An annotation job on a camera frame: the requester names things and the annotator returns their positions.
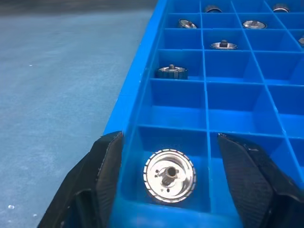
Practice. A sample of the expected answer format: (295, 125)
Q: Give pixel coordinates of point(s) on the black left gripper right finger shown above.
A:
(256, 187)

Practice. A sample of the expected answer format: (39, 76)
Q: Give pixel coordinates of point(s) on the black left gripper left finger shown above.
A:
(85, 190)

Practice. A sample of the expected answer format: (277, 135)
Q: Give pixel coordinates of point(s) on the silver metal roller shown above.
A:
(223, 45)
(169, 175)
(254, 24)
(213, 9)
(187, 23)
(301, 41)
(281, 8)

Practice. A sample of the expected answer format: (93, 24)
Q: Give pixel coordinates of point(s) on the blue plastic compartment tray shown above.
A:
(228, 99)

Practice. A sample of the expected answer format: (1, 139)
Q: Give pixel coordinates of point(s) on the dark metal gear wheel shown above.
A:
(173, 72)

